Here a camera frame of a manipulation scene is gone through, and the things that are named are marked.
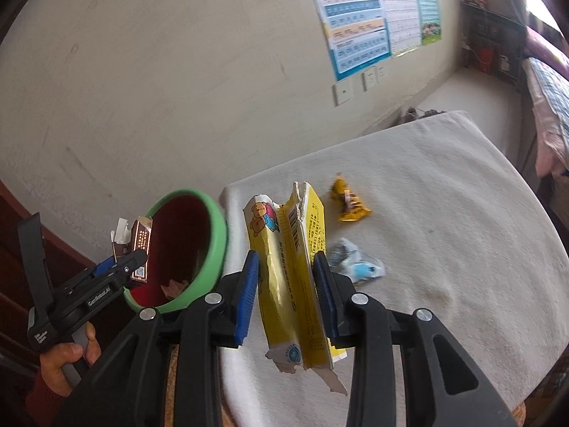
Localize white wall poster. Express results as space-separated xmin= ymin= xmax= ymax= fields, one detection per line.
xmin=373 ymin=0 xmax=423 ymax=56

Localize bed with patterned blanket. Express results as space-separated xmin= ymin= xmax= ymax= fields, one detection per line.
xmin=520 ymin=31 xmax=569 ymax=179

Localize small brown box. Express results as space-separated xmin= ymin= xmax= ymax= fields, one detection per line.
xmin=110 ymin=216 xmax=154 ymax=284

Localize torn yellow carton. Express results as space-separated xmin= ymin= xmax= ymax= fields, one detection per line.
xmin=242 ymin=181 xmax=350 ymax=396

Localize person's left hand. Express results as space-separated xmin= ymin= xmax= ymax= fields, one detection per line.
xmin=40 ymin=322 xmax=103 ymax=399

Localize white tablecloth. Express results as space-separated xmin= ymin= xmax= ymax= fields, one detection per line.
xmin=218 ymin=110 xmax=563 ymax=427

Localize teal wall poster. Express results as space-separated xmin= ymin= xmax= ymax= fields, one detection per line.
xmin=411 ymin=0 xmax=443 ymax=46

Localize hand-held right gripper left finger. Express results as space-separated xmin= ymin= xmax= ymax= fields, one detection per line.
xmin=53 ymin=250 xmax=261 ymax=427

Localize dark metal shelf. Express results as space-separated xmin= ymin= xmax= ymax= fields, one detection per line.
xmin=460 ymin=0 xmax=527 ymax=83

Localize red bin with green rim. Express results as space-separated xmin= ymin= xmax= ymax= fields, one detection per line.
xmin=122 ymin=189 xmax=229 ymax=314

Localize pink pillow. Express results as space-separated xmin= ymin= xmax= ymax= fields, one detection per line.
xmin=527 ymin=24 xmax=569 ymax=69

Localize person's left forearm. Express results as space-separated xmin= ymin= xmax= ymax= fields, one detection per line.
xmin=24 ymin=378 xmax=67 ymax=427

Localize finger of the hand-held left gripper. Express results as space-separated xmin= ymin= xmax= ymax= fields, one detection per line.
xmin=93 ymin=255 xmax=118 ymax=279
xmin=111 ymin=249 xmax=148 ymax=276

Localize dark brown wooden panel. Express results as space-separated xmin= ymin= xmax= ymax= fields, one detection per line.
xmin=0 ymin=178 xmax=112 ymax=427

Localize grey cloth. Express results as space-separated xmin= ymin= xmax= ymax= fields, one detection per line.
xmin=402 ymin=106 xmax=445 ymax=121

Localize yellow foil snack wrapper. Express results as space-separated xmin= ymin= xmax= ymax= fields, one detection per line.
xmin=329 ymin=173 xmax=372 ymax=223

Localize blue and white wrapper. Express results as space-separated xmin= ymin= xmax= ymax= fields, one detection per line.
xmin=326 ymin=237 xmax=385 ymax=284

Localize blue banded wall poster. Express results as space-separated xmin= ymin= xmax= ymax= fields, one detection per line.
xmin=302 ymin=0 xmax=392 ymax=81

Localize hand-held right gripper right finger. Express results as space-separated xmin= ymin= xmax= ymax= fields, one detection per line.
xmin=311 ymin=250 xmax=519 ymax=427

